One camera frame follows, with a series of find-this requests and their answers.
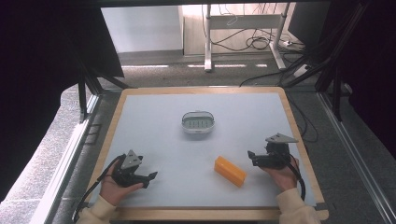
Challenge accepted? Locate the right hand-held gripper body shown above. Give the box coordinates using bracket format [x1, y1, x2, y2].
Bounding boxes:
[261, 133, 300, 171]

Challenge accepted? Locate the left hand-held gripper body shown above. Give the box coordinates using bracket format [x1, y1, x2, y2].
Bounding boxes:
[111, 149, 145, 189]

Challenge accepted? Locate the person's left hand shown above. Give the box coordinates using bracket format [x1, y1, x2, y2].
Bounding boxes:
[98, 169, 145, 207]

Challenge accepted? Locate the person's right hand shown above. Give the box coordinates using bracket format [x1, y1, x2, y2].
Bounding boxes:
[260, 156, 301, 193]

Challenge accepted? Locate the orange soap bar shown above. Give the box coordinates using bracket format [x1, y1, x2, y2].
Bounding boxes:
[213, 155, 248, 189]

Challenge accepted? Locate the white mat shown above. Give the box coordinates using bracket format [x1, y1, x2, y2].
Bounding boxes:
[89, 91, 318, 209]

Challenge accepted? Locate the white power strip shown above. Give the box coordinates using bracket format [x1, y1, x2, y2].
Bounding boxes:
[292, 63, 310, 78]

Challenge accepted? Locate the black metal stand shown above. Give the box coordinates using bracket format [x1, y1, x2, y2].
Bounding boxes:
[77, 52, 130, 123]

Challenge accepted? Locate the black curtain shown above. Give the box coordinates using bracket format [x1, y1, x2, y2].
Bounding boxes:
[323, 0, 396, 160]
[0, 0, 125, 203]

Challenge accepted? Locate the dark monitor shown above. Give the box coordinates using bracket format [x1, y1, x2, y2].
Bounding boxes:
[287, 2, 332, 49]

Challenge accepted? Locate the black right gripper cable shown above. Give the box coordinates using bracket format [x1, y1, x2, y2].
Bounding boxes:
[285, 154, 307, 202]

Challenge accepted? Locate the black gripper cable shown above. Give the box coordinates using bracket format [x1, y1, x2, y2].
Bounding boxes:
[71, 154, 123, 223]
[285, 154, 307, 202]

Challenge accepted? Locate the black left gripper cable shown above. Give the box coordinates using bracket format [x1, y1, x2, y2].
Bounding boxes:
[71, 154, 123, 223]

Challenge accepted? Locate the white rail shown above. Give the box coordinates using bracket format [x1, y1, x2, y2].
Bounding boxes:
[28, 92, 101, 224]

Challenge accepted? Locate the aluminium rail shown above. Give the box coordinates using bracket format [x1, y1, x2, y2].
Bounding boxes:
[317, 91, 396, 224]

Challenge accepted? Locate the tangle of black floor cables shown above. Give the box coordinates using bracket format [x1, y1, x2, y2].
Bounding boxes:
[208, 3, 331, 88]

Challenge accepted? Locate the white desk frame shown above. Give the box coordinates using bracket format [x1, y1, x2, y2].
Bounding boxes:
[204, 3, 292, 74]

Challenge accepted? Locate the white wall panel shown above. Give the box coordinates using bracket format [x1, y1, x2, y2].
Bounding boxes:
[100, 6, 184, 54]

